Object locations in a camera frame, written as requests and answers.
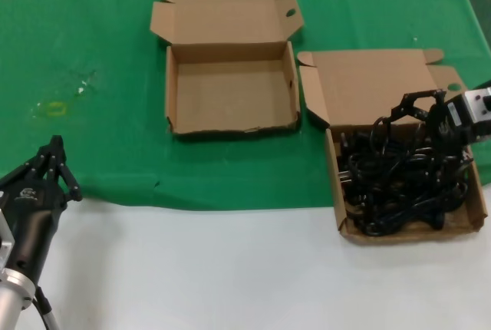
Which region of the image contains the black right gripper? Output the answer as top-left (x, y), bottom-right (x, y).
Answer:
top-left (387, 87), bottom-right (468, 147)

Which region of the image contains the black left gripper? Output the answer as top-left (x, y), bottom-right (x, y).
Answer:
top-left (0, 135), bottom-right (84, 284)

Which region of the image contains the intact brown cardboard box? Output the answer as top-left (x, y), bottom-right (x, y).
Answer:
top-left (297, 48), bottom-right (488, 247)

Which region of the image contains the cardboard box with torn edge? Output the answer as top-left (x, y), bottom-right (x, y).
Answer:
top-left (148, 0), bottom-right (306, 140)

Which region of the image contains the green tablecloth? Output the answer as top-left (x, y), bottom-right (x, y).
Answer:
top-left (0, 0), bottom-right (491, 213)

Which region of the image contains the tangled black power cord pile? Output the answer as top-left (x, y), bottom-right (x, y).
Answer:
top-left (336, 114), bottom-right (472, 237)

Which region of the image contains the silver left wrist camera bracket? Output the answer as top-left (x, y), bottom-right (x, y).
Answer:
top-left (0, 209), bottom-right (17, 272)

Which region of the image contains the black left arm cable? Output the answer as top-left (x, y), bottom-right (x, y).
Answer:
top-left (33, 286), bottom-right (60, 330)

